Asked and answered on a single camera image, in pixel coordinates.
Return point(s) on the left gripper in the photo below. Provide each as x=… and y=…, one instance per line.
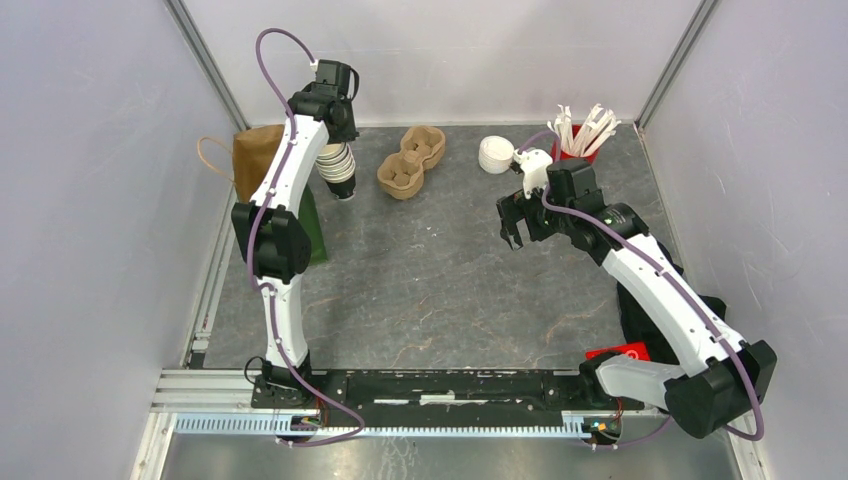
x=350, y=131

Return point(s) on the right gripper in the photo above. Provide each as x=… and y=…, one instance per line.
x=518, y=207

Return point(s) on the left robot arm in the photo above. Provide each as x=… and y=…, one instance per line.
x=273, y=242

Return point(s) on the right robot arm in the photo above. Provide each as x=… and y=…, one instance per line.
x=718, y=380

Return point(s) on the stack of paper cups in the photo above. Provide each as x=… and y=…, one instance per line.
x=336, y=166

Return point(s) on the stack of white lids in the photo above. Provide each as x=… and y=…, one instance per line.
x=495, y=154

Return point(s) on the red straw holder cup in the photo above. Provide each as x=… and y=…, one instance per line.
x=578, y=141

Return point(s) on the brown paper bag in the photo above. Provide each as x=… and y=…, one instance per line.
x=252, y=154

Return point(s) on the cardboard cup carrier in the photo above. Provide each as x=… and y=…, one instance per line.
x=401, y=175

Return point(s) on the green box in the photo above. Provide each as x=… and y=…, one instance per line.
x=310, y=221

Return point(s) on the black cloth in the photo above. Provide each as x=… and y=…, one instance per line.
x=638, y=327

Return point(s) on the red card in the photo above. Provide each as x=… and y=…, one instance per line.
x=635, y=350

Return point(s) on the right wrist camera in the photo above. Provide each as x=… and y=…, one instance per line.
x=532, y=164

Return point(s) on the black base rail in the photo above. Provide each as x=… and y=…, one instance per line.
x=437, y=398

